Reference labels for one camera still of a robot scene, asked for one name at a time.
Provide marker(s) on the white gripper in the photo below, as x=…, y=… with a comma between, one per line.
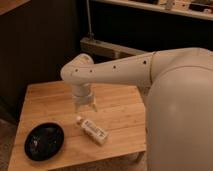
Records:
x=83, y=95

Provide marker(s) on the white plastic bottle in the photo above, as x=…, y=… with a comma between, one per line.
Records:
x=97, y=134

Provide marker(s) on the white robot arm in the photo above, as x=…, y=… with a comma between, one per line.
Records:
x=176, y=87

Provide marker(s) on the black ceramic bowl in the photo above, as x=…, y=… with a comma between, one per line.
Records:
x=44, y=141

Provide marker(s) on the wooden table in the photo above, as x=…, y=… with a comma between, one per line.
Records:
x=119, y=110

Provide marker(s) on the metal vertical pole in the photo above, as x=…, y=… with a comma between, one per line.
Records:
x=90, y=31

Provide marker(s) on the upper wooden shelf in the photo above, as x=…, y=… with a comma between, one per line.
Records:
x=185, y=8

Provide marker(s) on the grey metal shelf rail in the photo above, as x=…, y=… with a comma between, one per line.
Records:
x=105, y=49

